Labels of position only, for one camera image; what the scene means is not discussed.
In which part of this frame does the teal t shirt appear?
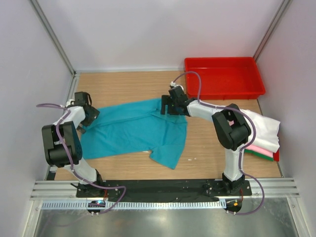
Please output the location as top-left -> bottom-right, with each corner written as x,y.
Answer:
80,98 -> 187,169

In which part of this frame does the white slotted cable duct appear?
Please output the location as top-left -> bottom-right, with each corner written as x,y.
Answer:
41,199 -> 226,210

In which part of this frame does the green folded t shirt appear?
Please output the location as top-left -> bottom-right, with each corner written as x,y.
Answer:
244,149 -> 274,161

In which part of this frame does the red plastic bin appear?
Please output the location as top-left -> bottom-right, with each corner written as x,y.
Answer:
184,57 -> 266,100

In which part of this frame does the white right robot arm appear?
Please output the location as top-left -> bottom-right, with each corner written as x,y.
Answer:
160,85 -> 251,196

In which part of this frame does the aluminium frame rail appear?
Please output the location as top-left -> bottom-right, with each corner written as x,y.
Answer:
30,178 -> 300,200

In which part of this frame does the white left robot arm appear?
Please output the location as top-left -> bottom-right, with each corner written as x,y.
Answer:
37,92 -> 105,198

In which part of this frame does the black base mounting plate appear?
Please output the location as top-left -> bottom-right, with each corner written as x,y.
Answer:
72,179 -> 252,202

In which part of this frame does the white folded t shirt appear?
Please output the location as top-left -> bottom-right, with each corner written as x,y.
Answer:
241,109 -> 280,153

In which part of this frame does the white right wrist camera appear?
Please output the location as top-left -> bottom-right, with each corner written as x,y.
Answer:
169,81 -> 184,90

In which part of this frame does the pink folded t shirt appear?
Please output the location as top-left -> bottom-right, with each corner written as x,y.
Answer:
245,145 -> 274,157

